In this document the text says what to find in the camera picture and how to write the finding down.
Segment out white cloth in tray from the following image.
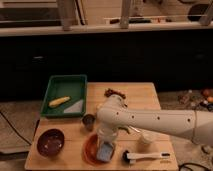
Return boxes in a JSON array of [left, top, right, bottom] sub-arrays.
[[64, 100, 83, 113]]

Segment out dark purple bowl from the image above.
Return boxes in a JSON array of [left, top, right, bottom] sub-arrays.
[[37, 129, 65, 157]]

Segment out small metal cup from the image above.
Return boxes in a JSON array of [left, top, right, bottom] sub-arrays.
[[82, 114, 95, 131]]

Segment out green plastic tray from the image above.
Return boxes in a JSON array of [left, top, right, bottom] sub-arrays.
[[41, 75, 87, 118]]

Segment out yellow corn cob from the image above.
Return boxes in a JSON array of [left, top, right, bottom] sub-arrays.
[[48, 96, 70, 108]]

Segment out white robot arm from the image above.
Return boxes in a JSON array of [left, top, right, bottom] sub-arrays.
[[97, 95, 213, 146]]

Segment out blue sponge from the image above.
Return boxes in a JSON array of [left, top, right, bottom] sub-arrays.
[[96, 142, 115, 162]]

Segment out black cable on floor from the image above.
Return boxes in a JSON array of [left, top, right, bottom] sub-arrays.
[[0, 110, 33, 147]]

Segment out white plastic cup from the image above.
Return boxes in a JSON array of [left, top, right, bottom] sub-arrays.
[[139, 132, 156, 146]]

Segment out bunch of dark red grapes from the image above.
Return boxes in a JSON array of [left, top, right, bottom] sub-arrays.
[[104, 88, 126, 99]]

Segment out orange-red bowl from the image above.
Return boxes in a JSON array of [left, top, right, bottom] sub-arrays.
[[82, 134, 111, 165]]

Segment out white dish brush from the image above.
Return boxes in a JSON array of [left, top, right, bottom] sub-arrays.
[[122, 150, 170, 164]]

